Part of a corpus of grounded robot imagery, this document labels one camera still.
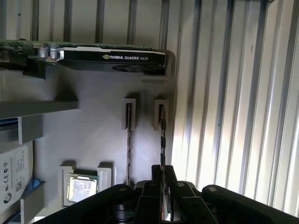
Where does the graphics card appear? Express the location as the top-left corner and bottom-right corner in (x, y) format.
(0, 39), (166, 75)

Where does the grey parts rack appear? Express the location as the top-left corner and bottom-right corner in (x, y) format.
(0, 50), (176, 224)

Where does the silver CPU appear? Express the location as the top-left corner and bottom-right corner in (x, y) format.
(66, 176), (99, 203)

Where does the hard disk in blue carrier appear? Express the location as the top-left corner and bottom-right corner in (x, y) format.
(0, 118), (47, 224)

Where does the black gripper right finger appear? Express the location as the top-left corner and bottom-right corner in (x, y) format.
(164, 165), (299, 224)

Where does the blue RAM stick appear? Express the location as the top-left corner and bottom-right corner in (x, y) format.
(125, 102), (133, 186)
(159, 105), (172, 221)

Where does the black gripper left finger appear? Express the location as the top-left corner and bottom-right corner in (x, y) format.
(35, 165), (163, 224)

